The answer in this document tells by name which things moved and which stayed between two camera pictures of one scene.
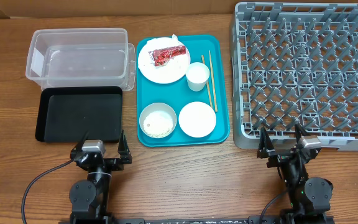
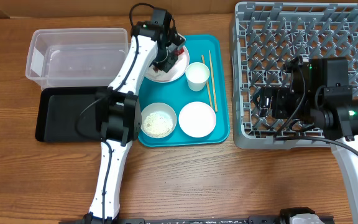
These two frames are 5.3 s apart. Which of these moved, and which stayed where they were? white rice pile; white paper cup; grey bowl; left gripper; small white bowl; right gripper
Moved: left gripper; right gripper
Stayed: small white bowl; white rice pile; white paper cup; grey bowl
